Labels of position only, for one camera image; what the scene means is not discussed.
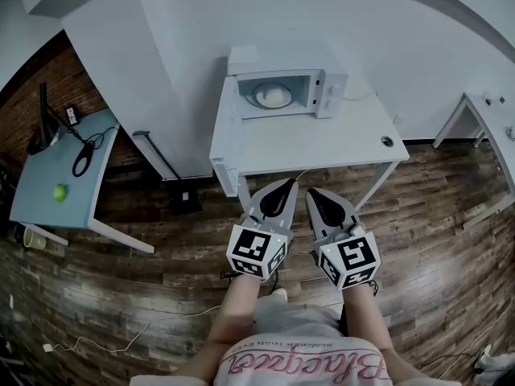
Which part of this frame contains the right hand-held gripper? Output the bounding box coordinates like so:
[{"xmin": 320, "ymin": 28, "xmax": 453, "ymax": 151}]
[{"xmin": 305, "ymin": 188, "xmax": 383, "ymax": 292}]

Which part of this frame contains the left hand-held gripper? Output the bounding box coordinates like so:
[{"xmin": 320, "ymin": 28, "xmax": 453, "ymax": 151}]
[{"xmin": 225, "ymin": 177, "xmax": 301, "ymax": 284}]

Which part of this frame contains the white plate of food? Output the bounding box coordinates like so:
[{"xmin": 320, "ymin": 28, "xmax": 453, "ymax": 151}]
[{"xmin": 252, "ymin": 81, "xmax": 293, "ymax": 109}]

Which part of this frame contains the white microwave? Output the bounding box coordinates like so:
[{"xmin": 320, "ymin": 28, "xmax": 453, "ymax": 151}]
[{"xmin": 208, "ymin": 45, "xmax": 350, "ymax": 199}]

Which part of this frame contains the person's right forearm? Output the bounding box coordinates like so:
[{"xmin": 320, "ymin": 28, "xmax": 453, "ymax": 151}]
[{"xmin": 341, "ymin": 280, "xmax": 394, "ymax": 352}]

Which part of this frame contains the person's left forearm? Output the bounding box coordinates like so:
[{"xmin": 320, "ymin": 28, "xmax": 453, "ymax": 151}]
[{"xmin": 207, "ymin": 273, "xmax": 267, "ymax": 347}]

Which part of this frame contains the black floor box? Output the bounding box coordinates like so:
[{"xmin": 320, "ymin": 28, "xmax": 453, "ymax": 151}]
[{"xmin": 170, "ymin": 188, "xmax": 203, "ymax": 216}]

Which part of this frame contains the white shirt with pink print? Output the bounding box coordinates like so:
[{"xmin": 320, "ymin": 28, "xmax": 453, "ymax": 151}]
[{"xmin": 128, "ymin": 294, "xmax": 464, "ymax": 386}]

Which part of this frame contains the white side table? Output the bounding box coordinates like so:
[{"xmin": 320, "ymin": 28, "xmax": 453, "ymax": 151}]
[{"xmin": 431, "ymin": 91, "xmax": 515, "ymax": 232}]

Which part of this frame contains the light blue table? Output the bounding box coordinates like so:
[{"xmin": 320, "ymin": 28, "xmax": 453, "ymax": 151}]
[{"xmin": 8, "ymin": 108, "xmax": 156, "ymax": 255}]

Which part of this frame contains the cream bucket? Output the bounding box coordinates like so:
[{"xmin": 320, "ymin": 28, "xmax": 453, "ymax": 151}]
[{"xmin": 23, "ymin": 227, "xmax": 47, "ymax": 251}]

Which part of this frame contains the black looped cable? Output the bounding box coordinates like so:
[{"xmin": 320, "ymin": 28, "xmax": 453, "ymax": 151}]
[{"xmin": 60, "ymin": 123, "xmax": 122, "ymax": 179}]

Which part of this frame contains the white floor cable with plug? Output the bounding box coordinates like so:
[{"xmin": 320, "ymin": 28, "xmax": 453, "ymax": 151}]
[{"xmin": 42, "ymin": 303, "xmax": 223, "ymax": 354}]

